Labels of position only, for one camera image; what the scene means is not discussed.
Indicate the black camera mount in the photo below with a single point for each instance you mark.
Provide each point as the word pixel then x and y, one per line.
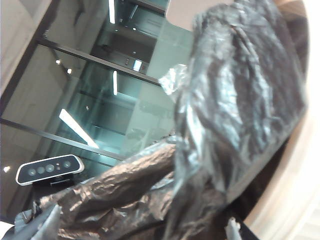
pixel 60 182

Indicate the white ceiling light bar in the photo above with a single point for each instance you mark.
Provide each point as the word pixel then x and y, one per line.
pixel 115 82
pixel 77 127
pixel 111 11

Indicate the silver depth camera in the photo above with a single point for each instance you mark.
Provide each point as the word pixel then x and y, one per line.
pixel 50 168

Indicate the white ribbed trash can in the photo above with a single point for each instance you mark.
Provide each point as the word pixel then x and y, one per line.
pixel 300 175

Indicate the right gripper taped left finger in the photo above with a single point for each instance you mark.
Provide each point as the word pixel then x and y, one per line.
pixel 37 222

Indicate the black garbage bag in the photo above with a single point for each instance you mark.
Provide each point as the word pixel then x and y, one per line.
pixel 225 100

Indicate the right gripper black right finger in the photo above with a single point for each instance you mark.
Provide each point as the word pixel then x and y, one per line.
pixel 238 232

